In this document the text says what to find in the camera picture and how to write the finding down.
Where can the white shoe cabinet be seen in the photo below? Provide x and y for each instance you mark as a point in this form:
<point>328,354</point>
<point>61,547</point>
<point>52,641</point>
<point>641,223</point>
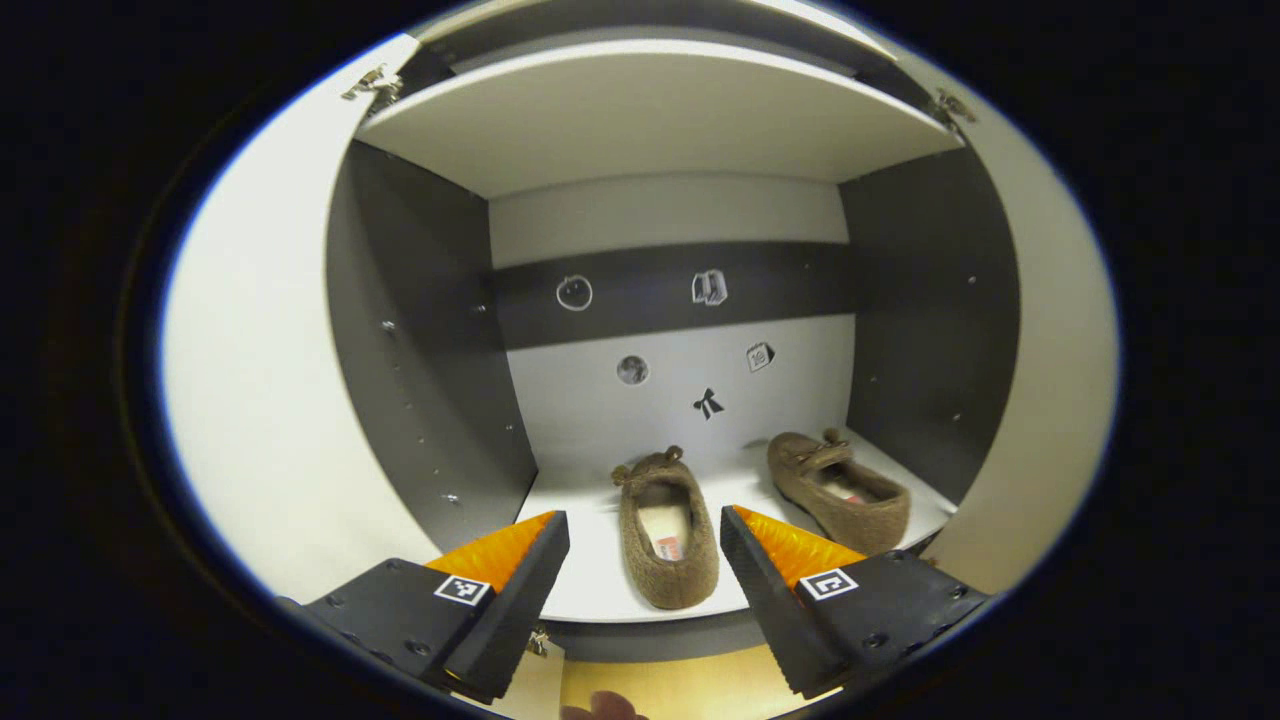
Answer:
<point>600,420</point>

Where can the white cabinet door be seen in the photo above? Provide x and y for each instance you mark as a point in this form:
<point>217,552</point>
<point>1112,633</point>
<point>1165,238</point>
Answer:
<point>1050,400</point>
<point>260,400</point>

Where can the brown fuzzy shoe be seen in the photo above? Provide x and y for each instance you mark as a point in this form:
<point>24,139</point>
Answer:
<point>880,525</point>
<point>690,590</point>

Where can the white cabinet shelf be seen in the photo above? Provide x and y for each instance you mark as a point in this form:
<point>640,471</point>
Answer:
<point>650,120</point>

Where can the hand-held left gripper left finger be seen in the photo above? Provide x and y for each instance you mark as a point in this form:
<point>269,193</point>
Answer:
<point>520,610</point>

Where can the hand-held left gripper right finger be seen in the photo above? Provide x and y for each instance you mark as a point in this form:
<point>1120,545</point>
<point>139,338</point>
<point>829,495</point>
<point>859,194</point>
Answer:
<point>770,610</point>

